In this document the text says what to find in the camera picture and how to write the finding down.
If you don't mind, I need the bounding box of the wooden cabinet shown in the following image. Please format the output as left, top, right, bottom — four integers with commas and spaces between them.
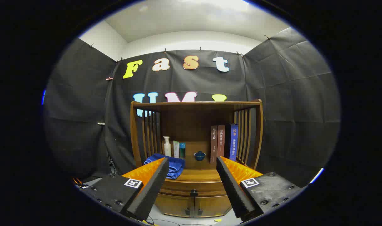
130, 99, 263, 218

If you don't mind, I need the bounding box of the wooden countertop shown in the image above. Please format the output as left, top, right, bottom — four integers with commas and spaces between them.
141, 150, 257, 182

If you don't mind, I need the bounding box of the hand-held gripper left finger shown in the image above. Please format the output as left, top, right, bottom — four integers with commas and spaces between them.
80, 157, 170, 221

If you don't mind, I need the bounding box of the blue folded towel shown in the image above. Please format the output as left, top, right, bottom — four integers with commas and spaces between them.
144, 153, 186, 180

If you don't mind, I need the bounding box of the wooden cabinet door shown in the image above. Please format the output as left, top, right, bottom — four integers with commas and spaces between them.
155, 194, 194, 218
194, 195, 232, 218

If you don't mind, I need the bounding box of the dark brown book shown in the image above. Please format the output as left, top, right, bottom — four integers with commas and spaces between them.
210, 126, 218, 164

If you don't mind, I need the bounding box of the blue book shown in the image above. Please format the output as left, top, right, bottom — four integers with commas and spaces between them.
225, 123, 238, 161

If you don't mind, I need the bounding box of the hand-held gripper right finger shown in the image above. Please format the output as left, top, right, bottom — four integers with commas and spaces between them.
216, 156, 304, 222

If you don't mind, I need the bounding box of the reddish brown book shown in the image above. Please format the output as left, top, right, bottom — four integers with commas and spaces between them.
217, 125, 226, 164

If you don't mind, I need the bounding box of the white pump bottle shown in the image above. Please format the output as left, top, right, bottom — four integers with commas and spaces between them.
163, 136, 172, 157

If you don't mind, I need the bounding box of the wooden drawer with black knob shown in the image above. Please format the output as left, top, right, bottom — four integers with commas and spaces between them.
160, 180, 227, 197

